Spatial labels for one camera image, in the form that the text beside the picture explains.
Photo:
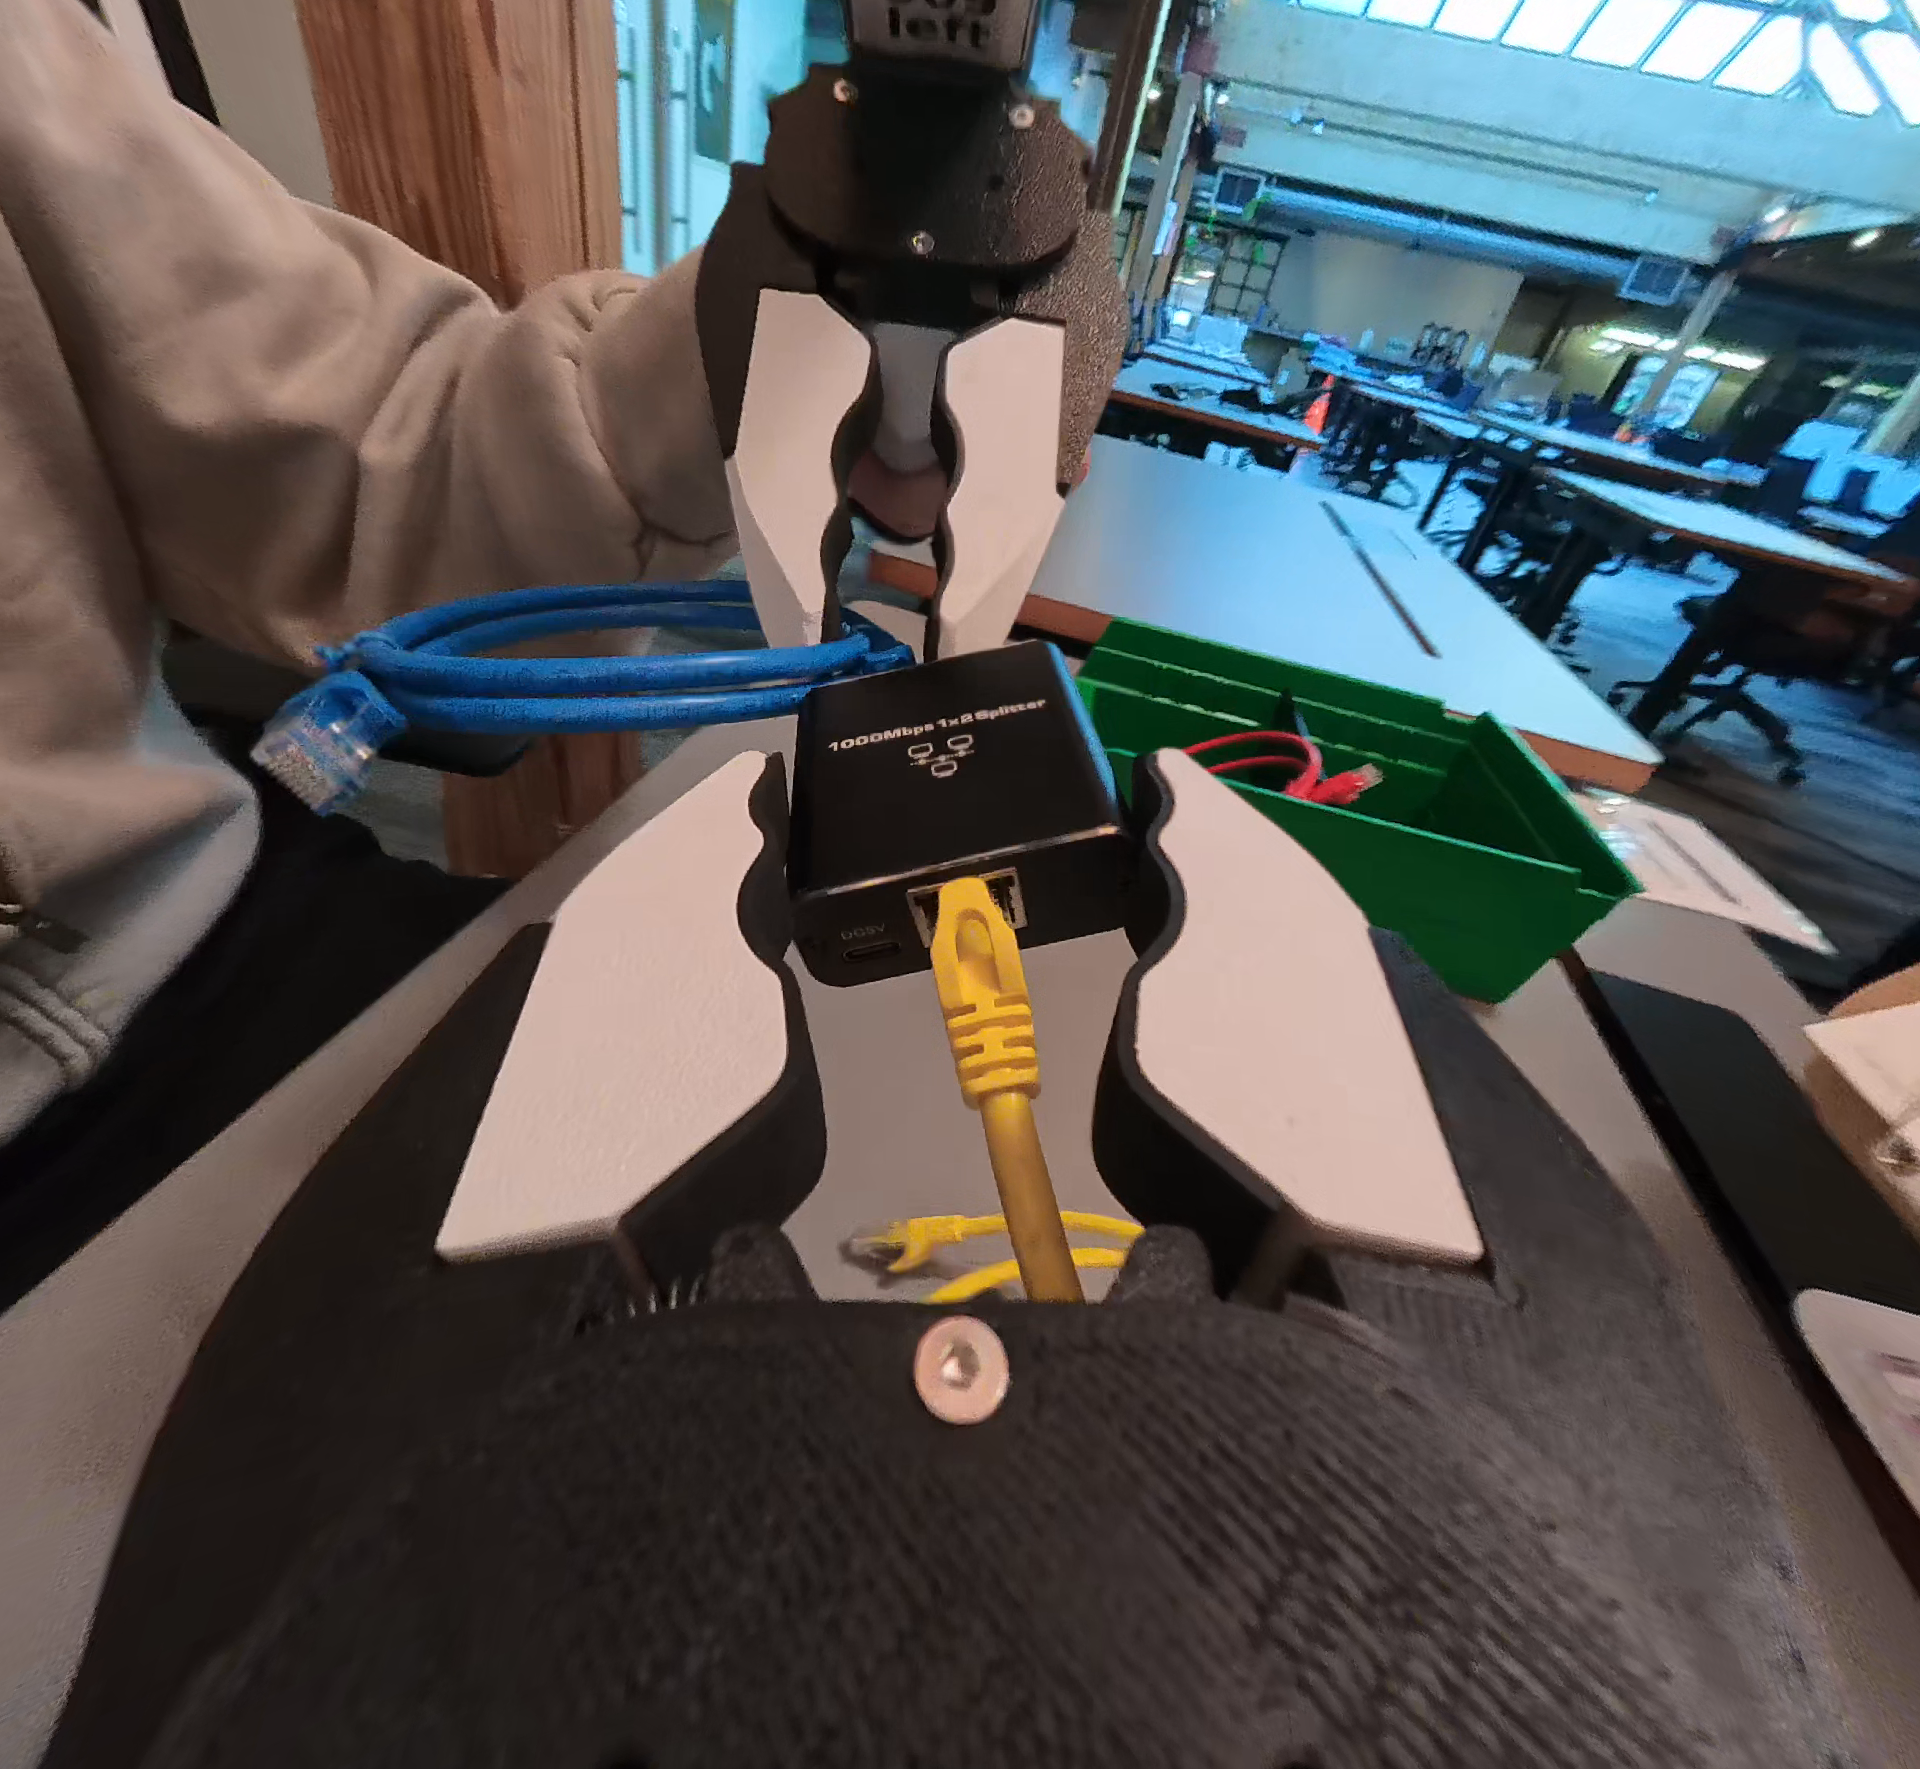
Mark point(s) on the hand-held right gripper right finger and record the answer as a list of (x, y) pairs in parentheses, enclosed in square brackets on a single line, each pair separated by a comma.
[(1290, 1052)]

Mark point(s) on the white paper label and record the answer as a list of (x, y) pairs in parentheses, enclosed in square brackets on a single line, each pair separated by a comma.
[(1696, 872)]

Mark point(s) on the person's left forearm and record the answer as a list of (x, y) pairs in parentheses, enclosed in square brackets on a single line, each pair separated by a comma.
[(301, 418)]

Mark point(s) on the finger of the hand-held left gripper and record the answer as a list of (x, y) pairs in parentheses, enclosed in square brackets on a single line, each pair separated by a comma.
[(789, 451), (1014, 451)]

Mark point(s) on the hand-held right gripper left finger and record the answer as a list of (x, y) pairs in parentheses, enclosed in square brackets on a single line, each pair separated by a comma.
[(646, 1052)]

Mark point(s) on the person's left hand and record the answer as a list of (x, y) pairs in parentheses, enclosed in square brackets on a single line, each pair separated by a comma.
[(899, 494)]

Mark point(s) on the green plastic bin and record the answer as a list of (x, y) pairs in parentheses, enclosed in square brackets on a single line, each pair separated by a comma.
[(1428, 872)]

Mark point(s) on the instruction sheet on stand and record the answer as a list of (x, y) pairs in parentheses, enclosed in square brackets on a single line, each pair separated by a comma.
[(1838, 1139)]

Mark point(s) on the wooden post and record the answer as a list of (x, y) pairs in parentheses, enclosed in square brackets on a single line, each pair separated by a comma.
[(449, 76)]

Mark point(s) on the grey table with wooden edge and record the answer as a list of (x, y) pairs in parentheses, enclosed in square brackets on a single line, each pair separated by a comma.
[(1274, 552)]

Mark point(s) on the black ethernet splitter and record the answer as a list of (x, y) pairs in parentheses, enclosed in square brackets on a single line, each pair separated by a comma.
[(961, 780)]

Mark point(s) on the white stand base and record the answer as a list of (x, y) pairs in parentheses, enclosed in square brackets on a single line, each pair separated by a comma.
[(1875, 1395)]

